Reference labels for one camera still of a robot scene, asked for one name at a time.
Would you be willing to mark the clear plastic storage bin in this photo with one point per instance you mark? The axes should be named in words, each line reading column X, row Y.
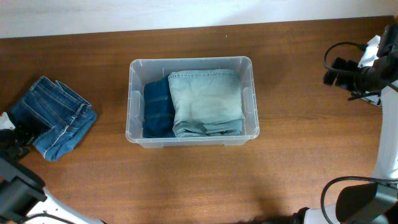
column 144, row 71

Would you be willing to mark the dark blue jeans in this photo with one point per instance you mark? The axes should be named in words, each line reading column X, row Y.
column 58, row 117

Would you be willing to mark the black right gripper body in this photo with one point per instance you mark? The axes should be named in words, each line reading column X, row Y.
column 360, row 82

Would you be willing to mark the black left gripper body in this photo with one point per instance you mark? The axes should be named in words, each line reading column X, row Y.
column 11, row 140

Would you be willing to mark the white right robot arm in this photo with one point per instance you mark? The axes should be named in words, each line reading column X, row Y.
column 355, row 199

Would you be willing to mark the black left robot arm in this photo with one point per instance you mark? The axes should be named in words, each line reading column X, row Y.
column 24, row 196

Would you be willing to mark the teal blue garment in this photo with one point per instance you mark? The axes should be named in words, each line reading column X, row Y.
column 159, row 111

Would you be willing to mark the light blue jeans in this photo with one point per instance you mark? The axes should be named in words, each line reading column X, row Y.
column 206, row 103

